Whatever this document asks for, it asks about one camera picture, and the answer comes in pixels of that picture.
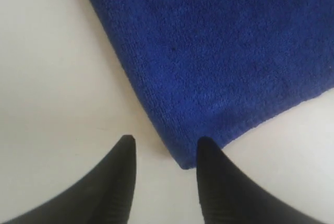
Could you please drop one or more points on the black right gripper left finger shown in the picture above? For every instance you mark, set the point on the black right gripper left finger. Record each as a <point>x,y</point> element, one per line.
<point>104,195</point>

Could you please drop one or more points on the blue microfibre towel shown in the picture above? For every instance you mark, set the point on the blue microfibre towel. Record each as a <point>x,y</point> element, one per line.
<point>218,68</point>

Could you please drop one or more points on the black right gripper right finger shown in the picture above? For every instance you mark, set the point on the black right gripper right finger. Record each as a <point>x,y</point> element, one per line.
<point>227,195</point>

